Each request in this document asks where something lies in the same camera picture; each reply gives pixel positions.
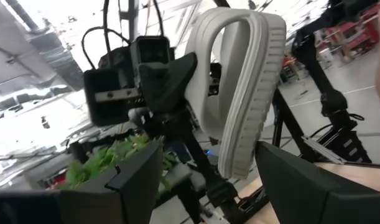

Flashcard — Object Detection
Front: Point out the grey rubber slide sandal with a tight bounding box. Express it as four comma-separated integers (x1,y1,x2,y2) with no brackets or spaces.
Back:
183,6,287,180

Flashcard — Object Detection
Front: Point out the green leafy plant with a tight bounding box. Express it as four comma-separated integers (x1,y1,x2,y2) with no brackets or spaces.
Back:
63,133,178,192

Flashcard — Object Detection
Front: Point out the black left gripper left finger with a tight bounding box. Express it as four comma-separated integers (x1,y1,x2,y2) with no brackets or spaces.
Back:
0,139,164,224

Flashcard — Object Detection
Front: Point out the red shelving rack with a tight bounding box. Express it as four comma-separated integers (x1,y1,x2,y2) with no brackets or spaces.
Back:
325,4,380,62

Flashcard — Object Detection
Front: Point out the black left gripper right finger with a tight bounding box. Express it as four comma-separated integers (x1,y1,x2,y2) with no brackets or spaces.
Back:
254,141,380,224

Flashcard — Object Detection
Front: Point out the black aluminium table frame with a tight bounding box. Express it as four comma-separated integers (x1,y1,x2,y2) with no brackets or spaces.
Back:
270,88,348,166

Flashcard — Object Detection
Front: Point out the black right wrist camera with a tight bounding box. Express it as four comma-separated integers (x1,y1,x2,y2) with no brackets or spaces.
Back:
129,35,172,74

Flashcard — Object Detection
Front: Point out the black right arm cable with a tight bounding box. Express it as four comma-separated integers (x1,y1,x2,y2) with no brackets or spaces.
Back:
81,0,165,71

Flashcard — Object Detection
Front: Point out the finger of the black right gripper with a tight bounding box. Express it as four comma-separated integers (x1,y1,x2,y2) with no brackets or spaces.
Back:
209,62,223,97
139,52,198,113

